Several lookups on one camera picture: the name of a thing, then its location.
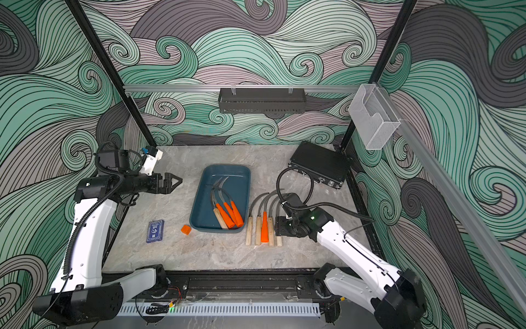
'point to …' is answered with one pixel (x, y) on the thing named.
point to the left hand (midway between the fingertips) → (168, 176)
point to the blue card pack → (155, 231)
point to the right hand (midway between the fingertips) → (279, 229)
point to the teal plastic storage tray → (202, 214)
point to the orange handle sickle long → (230, 224)
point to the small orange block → (185, 229)
